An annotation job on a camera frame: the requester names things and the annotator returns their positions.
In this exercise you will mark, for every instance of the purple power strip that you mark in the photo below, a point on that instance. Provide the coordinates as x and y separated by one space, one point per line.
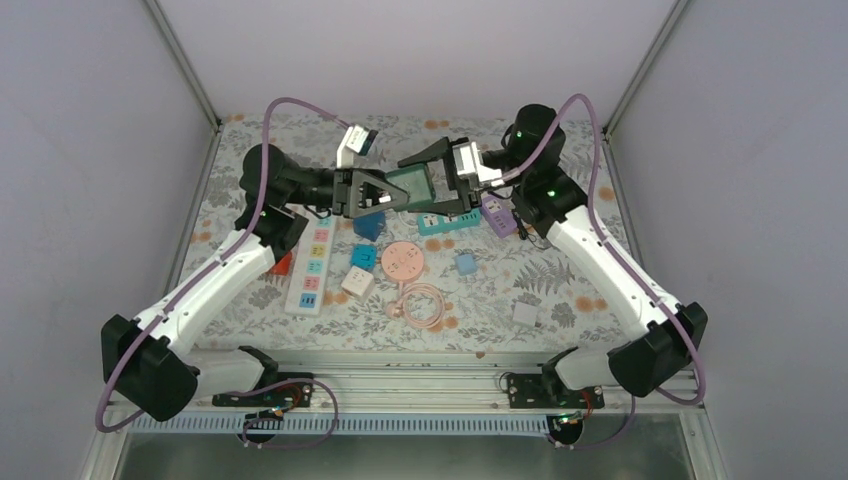
498 216

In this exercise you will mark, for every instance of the small cyan cube socket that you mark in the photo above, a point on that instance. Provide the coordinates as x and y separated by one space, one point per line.
364 257

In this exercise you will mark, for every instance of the pink round power socket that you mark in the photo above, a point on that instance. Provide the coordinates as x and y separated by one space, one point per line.
402 262

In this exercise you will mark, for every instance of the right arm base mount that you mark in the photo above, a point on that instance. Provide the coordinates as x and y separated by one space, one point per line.
534 391

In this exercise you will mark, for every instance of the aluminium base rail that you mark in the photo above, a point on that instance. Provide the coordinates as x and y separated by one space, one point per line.
406 393

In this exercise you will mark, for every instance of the white pink cube socket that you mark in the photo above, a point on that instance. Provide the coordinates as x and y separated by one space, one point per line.
358 283

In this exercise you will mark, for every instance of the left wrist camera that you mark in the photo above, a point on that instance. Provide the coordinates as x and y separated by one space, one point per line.
357 141

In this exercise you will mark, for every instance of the floral table mat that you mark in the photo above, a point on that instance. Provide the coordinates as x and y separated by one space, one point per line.
414 282

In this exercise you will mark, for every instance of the dark blue cube socket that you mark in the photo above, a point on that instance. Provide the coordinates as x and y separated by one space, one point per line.
370 227

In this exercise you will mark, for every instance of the black power adapter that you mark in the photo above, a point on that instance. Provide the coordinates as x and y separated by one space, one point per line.
525 234

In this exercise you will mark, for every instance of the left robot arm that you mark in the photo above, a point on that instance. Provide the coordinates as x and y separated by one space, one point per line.
149 359

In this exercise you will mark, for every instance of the white cube adapter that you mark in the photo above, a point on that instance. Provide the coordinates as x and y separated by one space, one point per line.
525 314

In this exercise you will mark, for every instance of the dark green cube socket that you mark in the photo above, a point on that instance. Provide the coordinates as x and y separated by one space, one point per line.
416 181

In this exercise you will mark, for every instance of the red cube socket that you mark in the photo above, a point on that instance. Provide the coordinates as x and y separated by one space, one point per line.
283 266

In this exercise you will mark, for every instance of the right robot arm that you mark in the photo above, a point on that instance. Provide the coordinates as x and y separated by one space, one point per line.
662 335

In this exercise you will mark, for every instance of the light blue plug adapter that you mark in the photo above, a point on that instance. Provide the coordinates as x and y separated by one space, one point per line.
465 264

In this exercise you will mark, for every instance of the white multicolour power strip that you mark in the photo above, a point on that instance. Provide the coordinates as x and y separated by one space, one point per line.
308 277

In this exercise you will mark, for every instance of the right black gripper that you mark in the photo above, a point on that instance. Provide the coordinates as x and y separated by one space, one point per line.
466 185

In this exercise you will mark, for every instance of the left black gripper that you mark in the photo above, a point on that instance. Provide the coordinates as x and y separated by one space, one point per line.
348 193

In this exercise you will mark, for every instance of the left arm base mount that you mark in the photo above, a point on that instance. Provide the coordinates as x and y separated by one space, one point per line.
277 400

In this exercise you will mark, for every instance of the teal power strip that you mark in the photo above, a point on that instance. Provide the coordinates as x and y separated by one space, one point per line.
433 224

